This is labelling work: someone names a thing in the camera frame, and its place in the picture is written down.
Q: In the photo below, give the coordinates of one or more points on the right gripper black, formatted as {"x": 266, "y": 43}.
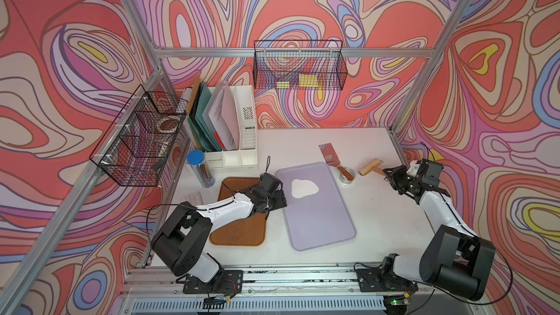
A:
{"x": 392, "y": 176}

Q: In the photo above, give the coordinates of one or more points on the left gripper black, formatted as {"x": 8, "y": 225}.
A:
{"x": 280, "y": 198}

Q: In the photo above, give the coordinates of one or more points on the white dough piece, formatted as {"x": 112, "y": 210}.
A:
{"x": 301, "y": 188}

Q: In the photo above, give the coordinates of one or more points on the wooden dough roller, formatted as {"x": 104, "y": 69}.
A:
{"x": 374, "y": 166}

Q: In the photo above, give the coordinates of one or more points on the lilac plastic cutting mat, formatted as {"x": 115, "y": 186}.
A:
{"x": 317, "y": 220}

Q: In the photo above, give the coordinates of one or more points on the round metal cutter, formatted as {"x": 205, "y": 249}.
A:
{"x": 347, "y": 176}

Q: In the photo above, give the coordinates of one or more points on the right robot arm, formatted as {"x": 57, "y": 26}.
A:
{"x": 456, "y": 260}

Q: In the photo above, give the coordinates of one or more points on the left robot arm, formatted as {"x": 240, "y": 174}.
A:
{"x": 180, "y": 241}

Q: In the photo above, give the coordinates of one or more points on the tape roll in basket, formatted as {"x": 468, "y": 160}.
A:
{"x": 168, "y": 124}

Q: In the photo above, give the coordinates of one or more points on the brown wooden tray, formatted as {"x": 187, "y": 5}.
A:
{"x": 248, "y": 232}

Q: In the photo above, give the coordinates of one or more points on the clear plastic mold tray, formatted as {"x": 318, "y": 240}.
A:
{"x": 194, "y": 199}

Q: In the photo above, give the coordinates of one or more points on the blue lid clear jar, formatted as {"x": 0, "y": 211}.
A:
{"x": 198, "y": 163}

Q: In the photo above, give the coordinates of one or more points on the green folder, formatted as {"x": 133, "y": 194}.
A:
{"x": 202, "y": 117}

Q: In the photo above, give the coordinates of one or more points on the white file organizer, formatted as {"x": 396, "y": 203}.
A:
{"x": 246, "y": 157}

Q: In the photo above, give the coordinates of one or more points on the white paper folder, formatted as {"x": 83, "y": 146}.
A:
{"x": 223, "y": 117}

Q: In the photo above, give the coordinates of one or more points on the yellow sticky note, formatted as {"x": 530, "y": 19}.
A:
{"x": 308, "y": 80}

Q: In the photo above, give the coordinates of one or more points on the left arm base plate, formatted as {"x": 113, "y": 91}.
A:
{"x": 227, "y": 282}

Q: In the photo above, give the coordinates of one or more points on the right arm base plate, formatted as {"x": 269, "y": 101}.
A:
{"x": 374, "y": 280}

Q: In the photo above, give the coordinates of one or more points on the black wire basket left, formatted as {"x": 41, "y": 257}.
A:
{"x": 132, "y": 153}

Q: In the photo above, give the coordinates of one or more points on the black wire basket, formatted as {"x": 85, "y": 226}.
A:
{"x": 277, "y": 63}
{"x": 132, "y": 153}

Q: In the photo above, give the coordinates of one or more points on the black wire basket back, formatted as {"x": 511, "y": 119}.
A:
{"x": 277, "y": 63}

